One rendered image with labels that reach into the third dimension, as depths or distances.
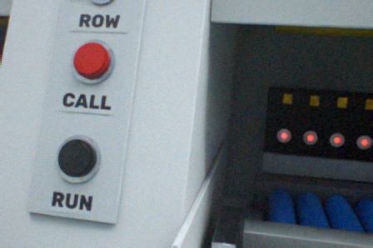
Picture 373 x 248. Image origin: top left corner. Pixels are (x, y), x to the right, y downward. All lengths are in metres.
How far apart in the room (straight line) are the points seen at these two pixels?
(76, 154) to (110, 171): 0.02
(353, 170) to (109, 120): 0.22
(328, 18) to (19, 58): 0.14
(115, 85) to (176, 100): 0.03
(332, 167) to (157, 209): 0.20
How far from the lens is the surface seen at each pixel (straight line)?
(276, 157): 0.33
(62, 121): 0.18
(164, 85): 0.17
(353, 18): 0.20
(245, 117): 0.37
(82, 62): 0.18
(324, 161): 0.34
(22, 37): 0.21
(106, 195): 0.17
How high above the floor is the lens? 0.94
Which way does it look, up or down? 9 degrees up
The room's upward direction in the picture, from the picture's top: 6 degrees clockwise
